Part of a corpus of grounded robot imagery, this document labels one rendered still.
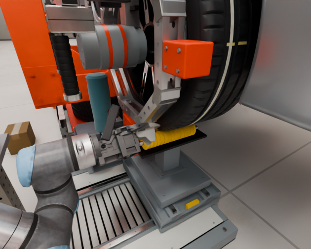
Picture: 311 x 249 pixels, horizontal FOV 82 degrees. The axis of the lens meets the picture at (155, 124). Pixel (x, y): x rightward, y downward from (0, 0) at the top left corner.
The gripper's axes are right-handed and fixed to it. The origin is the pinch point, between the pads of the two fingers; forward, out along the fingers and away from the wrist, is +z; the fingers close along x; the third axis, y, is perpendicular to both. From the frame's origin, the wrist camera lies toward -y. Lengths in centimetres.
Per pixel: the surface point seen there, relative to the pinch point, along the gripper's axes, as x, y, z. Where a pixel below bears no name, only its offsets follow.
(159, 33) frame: 21.6, -15.3, -1.3
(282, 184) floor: -38, 52, 90
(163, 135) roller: -12.8, 2.0, 7.8
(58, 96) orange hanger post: -49, -40, -26
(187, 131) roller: -13.0, 3.2, 19.2
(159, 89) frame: 13.0, -5.6, -1.6
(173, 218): -31.3, 36.4, 7.2
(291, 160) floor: -46, 44, 121
